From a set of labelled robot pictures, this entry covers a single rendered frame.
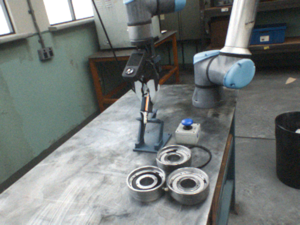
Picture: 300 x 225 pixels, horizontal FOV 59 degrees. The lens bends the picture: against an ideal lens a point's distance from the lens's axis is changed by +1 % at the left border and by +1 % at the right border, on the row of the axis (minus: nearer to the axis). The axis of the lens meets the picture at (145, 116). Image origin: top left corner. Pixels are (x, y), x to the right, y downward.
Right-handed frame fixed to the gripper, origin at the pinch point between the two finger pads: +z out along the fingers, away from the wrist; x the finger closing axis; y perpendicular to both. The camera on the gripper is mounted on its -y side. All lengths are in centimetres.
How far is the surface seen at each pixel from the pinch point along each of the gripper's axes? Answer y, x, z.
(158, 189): -27.0, -12.8, 12.3
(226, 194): 42, -18, 71
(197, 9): 357, 68, -5
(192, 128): 3.9, -13.6, 11.0
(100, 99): 162, 139, 67
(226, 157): 32, -21, 41
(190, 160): -13.1, -17.1, 12.3
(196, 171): -17.7, -20.1, 12.4
